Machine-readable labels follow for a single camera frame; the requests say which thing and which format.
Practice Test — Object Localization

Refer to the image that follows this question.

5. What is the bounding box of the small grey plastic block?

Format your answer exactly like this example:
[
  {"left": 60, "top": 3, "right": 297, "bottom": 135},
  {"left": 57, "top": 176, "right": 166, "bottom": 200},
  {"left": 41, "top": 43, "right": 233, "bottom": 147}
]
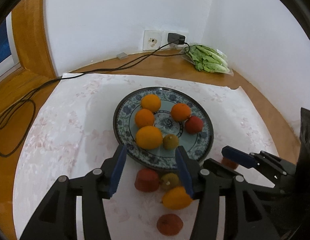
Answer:
[{"left": 116, "top": 52, "right": 128, "bottom": 60}]

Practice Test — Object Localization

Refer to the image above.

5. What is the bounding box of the black power adapter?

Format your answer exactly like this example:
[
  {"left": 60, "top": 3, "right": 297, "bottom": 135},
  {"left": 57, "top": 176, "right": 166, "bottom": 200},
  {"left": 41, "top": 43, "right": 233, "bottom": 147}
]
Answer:
[{"left": 167, "top": 33, "right": 185, "bottom": 45}]

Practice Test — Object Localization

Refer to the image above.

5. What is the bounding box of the red apple front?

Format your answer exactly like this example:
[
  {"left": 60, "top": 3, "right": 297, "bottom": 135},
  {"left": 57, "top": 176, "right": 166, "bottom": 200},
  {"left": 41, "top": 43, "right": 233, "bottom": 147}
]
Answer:
[{"left": 134, "top": 168, "right": 160, "bottom": 192}]

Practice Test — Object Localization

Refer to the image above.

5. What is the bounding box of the bagged green lettuce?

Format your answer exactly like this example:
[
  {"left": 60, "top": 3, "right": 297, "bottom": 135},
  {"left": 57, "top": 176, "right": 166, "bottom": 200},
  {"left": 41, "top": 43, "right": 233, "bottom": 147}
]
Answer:
[{"left": 179, "top": 44, "right": 233, "bottom": 75}]

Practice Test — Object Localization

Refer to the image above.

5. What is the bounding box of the red apple back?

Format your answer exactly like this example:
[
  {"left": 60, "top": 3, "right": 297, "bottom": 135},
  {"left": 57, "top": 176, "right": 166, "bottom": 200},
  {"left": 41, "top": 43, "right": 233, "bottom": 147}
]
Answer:
[{"left": 185, "top": 116, "right": 204, "bottom": 134}]

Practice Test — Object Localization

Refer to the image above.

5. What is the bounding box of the green-brown fruit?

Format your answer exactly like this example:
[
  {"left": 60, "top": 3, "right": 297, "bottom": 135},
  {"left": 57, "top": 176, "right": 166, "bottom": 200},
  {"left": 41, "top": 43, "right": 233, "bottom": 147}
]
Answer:
[
  {"left": 163, "top": 134, "right": 179, "bottom": 150},
  {"left": 160, "top": 173, "right": 181, "bottom": 191}
]

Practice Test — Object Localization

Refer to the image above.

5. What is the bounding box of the orange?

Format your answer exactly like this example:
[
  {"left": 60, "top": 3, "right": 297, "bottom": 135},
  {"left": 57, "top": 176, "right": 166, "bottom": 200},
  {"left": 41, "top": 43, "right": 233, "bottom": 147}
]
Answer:
[
  {"left": 171, "top": 103, "right": 191, "bottom": 122},
  {"left": 134, "top": 108, "right": 155, "bottom": 128},
  {"left": 161, "top": 186, "right": 193, "bottom": 210},
  {"left": 135, "top": 126, "right": 163, "bottom": 150},
  {"left": 140, "top": 94, "right": 161, "bottom": 113}
]

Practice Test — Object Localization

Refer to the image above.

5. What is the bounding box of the white wall socket plate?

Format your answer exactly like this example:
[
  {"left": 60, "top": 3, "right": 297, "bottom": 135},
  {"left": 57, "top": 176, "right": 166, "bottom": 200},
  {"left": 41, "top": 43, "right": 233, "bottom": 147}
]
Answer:
[{"left": 143, "top": 30, "right": 162, "bottom": 51}]

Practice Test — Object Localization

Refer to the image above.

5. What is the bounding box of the dark red apple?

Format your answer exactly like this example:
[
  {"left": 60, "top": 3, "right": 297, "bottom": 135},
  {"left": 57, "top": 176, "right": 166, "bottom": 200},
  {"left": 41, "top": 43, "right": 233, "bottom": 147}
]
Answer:
[{"left": 157, "top": 213, "right": 184, "bottom": 236}]

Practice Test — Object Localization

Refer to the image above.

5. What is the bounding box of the black power cable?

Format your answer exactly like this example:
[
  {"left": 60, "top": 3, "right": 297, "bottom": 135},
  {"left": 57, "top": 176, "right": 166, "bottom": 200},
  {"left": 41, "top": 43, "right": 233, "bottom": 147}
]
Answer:
[{"left": 0, "top": 42, "right": 191, "bottom": 158}]

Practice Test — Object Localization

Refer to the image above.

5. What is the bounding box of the wooden window frame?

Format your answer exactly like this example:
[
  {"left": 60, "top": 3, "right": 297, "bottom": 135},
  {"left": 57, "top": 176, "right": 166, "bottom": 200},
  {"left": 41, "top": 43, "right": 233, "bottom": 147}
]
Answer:
[{"left": 0, "top": 0, "right": 57, "bottom": 101}]

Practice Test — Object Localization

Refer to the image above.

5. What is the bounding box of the blue white patterned plate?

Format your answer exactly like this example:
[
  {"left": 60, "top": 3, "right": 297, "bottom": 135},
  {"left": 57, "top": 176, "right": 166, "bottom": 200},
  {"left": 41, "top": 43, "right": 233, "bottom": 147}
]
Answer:
[{"left": 113, "top": 87, "right": 214, "bottom": 172}]

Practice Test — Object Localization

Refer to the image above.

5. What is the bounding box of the white power outlet plate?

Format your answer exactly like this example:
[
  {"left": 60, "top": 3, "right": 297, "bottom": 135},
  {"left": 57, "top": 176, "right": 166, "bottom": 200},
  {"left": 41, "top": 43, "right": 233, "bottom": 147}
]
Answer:
[{"left": 161, "top": 30, "right": 189, "bottom": 50}]

